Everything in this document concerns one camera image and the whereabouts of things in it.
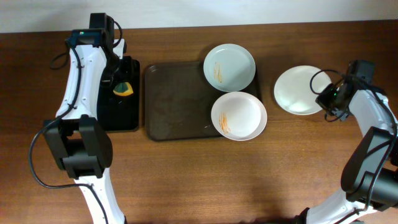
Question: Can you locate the white plate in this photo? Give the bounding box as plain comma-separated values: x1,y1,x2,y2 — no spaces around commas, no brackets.
211,91,267,141
274,65,322,115

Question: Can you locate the pale blue plate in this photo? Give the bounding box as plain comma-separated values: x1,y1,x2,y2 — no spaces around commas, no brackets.
203,44,256,92

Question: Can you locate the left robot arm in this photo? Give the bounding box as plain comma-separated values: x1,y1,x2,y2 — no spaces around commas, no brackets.
43,13,127,223

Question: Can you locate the green and yellow sponge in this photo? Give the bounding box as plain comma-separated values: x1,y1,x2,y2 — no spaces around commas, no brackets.
113,82,134,97

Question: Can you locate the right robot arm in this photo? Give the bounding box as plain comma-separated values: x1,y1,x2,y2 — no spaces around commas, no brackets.
292,60,397,224

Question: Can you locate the brown plastic serving tray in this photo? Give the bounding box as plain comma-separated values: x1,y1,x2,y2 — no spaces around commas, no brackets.
144,60,262,142

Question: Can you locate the black plastic tray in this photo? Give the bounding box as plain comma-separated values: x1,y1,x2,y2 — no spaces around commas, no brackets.
97,56,140,132

